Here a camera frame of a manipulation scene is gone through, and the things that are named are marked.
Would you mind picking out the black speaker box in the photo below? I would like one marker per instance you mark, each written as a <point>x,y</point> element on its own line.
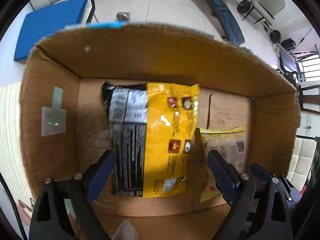
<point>288,44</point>

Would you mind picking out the blue black sit-up bench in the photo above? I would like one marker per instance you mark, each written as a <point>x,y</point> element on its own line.
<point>227,21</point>

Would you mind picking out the small barbell on floor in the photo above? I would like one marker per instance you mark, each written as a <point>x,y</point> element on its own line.
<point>246,8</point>

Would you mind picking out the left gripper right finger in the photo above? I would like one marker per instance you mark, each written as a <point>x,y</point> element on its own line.
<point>259,207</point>

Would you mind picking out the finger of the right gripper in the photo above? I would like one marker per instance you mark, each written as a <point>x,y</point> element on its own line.
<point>259,172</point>

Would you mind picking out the white padded chair right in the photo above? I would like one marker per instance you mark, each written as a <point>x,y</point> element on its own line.
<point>301,161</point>

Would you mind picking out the chrome dumbbell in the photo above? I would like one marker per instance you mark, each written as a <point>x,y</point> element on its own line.
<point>123,16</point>

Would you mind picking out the black monitor on floor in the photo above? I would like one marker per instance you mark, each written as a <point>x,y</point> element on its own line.
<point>287,62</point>

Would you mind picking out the dark wooden chair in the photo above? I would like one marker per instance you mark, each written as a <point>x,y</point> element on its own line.
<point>310,99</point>

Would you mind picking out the grey chair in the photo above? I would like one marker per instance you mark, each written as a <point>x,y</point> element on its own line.
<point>267,9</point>

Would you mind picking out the pale yellow-edged snack pack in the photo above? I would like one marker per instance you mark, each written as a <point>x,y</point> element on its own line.
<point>222,149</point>

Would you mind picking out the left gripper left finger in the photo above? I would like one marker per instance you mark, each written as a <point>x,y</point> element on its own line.
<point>50,218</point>

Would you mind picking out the yellow black snack bag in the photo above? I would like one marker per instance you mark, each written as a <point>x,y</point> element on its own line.
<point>151,128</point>

